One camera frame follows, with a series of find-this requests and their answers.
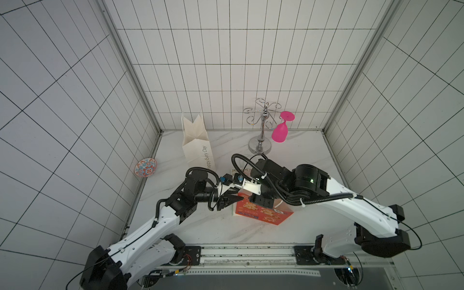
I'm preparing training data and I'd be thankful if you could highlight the red printed paper bag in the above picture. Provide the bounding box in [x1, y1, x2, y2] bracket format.
[233, 192, 294, 225]

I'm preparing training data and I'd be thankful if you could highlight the green Fresh paper bag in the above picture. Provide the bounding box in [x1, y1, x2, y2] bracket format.
[232, 164, 252, 183]

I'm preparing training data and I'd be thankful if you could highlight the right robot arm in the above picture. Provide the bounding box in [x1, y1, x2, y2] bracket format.
[231, 153, 414, 258]

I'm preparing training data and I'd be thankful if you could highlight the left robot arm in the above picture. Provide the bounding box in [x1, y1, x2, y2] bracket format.
[76, 167, 249, 290]

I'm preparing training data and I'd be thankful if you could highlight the white Happy Every Day bag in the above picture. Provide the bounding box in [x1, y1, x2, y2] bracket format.
[182, 114, 216, 171]

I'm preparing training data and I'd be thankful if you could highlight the chrome cup holder stand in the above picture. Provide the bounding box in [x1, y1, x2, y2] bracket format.
[244, 98, 282, 155]

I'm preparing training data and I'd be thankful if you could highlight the pink plastic wine glass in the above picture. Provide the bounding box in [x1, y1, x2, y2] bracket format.
[271, 111, 295, 143]

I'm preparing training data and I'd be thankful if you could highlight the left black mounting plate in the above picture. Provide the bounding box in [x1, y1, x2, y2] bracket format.
[172, 246, 202, 267]

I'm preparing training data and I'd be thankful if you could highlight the black mounting plate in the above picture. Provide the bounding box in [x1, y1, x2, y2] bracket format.
[293, 245, 327, 265]
[172, 246, 202, 267]

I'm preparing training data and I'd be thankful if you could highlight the patterned ceramic bowl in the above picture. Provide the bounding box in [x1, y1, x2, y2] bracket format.
[134, 158, 158, 178]

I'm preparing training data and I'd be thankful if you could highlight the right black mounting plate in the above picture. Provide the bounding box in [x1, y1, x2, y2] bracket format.
[293, 245, 327, 265]

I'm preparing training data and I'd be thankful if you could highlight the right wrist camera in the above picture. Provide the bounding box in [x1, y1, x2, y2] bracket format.
[234, 179, 262, 195]

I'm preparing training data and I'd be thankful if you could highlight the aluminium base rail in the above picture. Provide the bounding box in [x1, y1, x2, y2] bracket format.
[103, 242, 401, 278]

